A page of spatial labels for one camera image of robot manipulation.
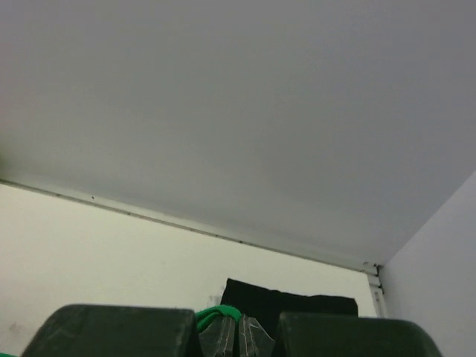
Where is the folded black t shirt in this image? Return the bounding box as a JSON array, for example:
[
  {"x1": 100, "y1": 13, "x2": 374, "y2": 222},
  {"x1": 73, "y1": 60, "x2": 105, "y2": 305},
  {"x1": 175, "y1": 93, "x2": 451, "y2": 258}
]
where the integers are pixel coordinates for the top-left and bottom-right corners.
[{"x1": 220, "y1": 278, "x2": 358, "y2": 338}]

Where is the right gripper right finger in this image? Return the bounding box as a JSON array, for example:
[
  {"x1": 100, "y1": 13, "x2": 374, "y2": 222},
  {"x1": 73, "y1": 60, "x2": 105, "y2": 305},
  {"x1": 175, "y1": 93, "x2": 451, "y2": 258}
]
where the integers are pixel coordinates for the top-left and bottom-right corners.
[{"x1": 239, "y1": 312, "x2": 442, "y2": 356}]

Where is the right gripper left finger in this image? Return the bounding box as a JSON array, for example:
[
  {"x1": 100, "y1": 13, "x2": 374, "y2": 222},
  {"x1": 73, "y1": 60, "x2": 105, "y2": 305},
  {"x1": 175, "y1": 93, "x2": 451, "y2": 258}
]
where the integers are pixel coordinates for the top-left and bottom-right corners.
[{"x1": 22, "y1": 304, "x2": 235, "y2": 356}]

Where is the green t shirt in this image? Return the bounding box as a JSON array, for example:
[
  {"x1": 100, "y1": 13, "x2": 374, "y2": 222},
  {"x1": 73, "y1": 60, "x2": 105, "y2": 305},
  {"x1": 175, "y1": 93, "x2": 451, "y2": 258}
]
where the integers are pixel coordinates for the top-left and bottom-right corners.
[{"x1": 196, "y1": 305, "x2": 242, "y2": 333}]

